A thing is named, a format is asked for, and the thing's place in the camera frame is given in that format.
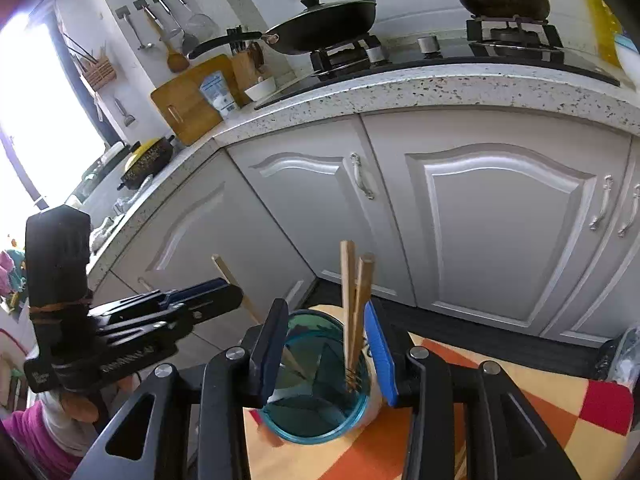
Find wooden knife block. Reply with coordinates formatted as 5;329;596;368
227;25;264;101

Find yellow lidded black casserole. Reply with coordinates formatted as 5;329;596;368
117;136;175;191

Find white salt bag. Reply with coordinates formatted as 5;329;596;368
200;70;240;120

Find wooden cutting board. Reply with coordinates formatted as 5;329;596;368
151;54;250;145

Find wooden handled metal fork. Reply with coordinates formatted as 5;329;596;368
345;254;375;392

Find small white bowl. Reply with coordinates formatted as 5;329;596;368
244;76;278;102

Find black wok with lid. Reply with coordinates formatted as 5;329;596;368
188;0;376;60

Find hanging metal ladle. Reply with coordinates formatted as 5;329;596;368
116;6;154;51

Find wall chopstick basket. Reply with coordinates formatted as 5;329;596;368
63;32;117;92

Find yellow oil bottle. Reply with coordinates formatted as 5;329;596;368
586;0;623;67

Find floral utensil holder teal rim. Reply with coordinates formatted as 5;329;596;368
259;308;383;445

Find white kitchen cabinets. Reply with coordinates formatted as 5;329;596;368
90;106;639;347

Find left white gloved hand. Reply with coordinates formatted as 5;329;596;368
36;374;140;457

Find red orange yellow cloth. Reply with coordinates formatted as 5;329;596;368
242;303;637;480

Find black gas stove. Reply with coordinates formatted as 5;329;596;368
256;15;620;108

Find hanging metal skimmer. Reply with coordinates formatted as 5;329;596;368
176;0;220;42

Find wooden spatula hanging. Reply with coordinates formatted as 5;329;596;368
134;0;190;74

